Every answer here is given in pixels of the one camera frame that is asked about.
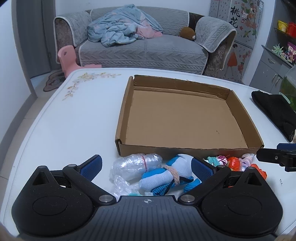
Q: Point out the blue grey knit bundle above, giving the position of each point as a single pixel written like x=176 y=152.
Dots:
x=176 y=172

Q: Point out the shallow cardboard box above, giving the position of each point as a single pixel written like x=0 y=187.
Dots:
x=170 y=116

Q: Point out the pink white bubble wrap bundle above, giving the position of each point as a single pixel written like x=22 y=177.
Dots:
x=247 y=159

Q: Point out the orange plastic bag bundle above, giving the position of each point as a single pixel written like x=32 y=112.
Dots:
x=234 y=163

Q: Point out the brown plush toy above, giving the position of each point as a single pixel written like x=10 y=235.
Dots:
x=187 y=33

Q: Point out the floor mat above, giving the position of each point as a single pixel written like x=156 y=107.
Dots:
x=54 y=81

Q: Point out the grey cabinet with shelves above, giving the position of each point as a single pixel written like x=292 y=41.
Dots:
x=272 y=68

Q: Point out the pink plastic child chair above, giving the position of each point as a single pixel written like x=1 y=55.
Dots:
x=67 y=58

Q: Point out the grey covered sofa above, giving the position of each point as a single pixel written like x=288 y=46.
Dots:
x=206 y=55

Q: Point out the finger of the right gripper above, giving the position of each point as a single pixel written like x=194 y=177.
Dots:
x=269 y=156
x=286 y=147

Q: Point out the pink cloth on sofa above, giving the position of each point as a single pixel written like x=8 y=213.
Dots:
x=148 y=32

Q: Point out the black cloth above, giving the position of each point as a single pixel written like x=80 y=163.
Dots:
x=278 y=110

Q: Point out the clear plastic bag roll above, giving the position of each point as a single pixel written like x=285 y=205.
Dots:
x=132 y=167

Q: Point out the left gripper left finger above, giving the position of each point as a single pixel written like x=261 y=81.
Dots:
x=81 y=177

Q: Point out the light blue blanket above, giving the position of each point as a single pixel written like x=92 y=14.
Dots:
x=119 y=26

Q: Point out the flower decorated wardrobe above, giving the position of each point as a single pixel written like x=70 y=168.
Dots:
x=245 y=17

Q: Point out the teal banded patterned bundle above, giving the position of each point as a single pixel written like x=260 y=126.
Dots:
x=217 y=160

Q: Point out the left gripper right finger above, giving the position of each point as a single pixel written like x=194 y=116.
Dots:
x=208 y=179

